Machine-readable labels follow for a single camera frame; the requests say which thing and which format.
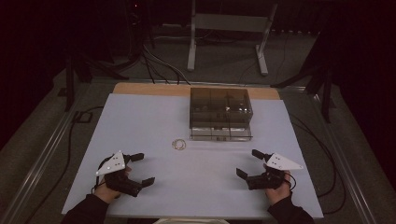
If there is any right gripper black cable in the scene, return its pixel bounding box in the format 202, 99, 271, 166
284, 172, 297, 192

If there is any aluminium rail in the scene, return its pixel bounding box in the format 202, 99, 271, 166
311, 92, 378, 224
0, 102, 82, 224

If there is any grey metal stand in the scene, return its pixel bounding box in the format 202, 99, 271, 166
186, 0, 279, 77

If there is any thin metal bracelet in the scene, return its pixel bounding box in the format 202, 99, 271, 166
171, 138, 188, 152

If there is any person's right hand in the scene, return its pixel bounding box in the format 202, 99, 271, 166
263, 163, 292, 206

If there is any white table mat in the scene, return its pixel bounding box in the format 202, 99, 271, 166
61, 92, 325, 220

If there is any person's left hand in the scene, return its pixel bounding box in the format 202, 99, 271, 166
92, 166, 133, 205

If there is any bundle of floor cables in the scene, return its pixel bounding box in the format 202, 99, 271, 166
140, 43, 191, 86

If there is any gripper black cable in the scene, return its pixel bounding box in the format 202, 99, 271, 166
284, 172, 297, 192
91, 156, 108, 194

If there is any black tripod stand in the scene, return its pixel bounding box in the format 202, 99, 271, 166
270, 54, 339, 124
63, 46, 131, 113

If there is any clear smoky drawer box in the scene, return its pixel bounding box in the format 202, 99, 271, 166
189, 87, 254, 143

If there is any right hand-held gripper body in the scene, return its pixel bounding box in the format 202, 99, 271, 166
247, 152, 304, 191

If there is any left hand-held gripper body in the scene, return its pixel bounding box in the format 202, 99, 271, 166
95, 150, 144, 198

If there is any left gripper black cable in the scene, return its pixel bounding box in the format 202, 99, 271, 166
91, 156, 108, 194

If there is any black floor cable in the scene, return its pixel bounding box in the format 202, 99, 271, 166
23, 105, 105, 220
290, 112, 347, 217

